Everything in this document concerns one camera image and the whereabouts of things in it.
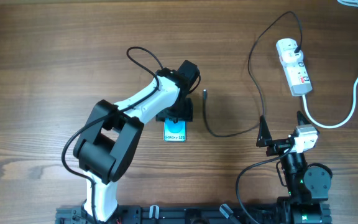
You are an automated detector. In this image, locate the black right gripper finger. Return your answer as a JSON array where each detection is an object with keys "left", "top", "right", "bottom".
[
  {"left": 256, "top": 115, "right": 273, "bottom": 147},
  {"left": 296, "top": 111, "right": 310, "bottom": 126}
]

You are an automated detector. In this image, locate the blue screen Galaxy smartphone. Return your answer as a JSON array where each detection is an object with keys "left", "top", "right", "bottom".
[{"left": 163, "top": 119, "right": 186, "bottom": 142}]

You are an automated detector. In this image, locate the black USB charging cable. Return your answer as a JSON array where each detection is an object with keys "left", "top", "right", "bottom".
[{"left": 201, "top": 11, "right": 303, "bottom": 138}]

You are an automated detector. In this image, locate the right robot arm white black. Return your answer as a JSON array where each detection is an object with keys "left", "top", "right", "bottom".
[{"left": 256, "top": 112, "right": 333, "bottom": 224}]

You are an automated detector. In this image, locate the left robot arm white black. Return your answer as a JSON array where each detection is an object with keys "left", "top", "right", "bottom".
[{"left": 73, "top": 60, "right": 201, "bottom": 223}]

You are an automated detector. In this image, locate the white USB charger plug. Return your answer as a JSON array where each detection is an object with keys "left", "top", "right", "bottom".
[{"left": 279, "top": 50, "right": 303, "bottom": 67}]

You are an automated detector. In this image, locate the white power strip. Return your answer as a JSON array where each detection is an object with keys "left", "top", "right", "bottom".
[{"left": 276, "top": 38, "right": 313, "bottom": 96}]

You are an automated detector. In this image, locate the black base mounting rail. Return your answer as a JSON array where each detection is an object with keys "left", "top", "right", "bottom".
[{"left": 55, "top": 203, "right": 332, "bottom": 224}]

